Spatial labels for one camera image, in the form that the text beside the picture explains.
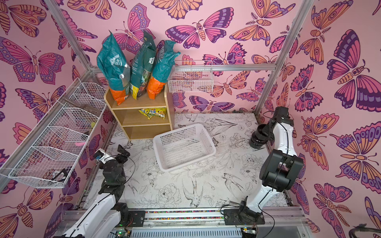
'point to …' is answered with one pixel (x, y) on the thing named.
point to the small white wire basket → (191, 77)
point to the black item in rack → (63, 170)
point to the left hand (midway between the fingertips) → (117, 148)
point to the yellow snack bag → (149, 112)
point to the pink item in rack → (80, 144)
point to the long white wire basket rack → (49, 153)
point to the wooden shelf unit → (142, 116)
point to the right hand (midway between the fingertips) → (269, 131)
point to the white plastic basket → (178, 148)
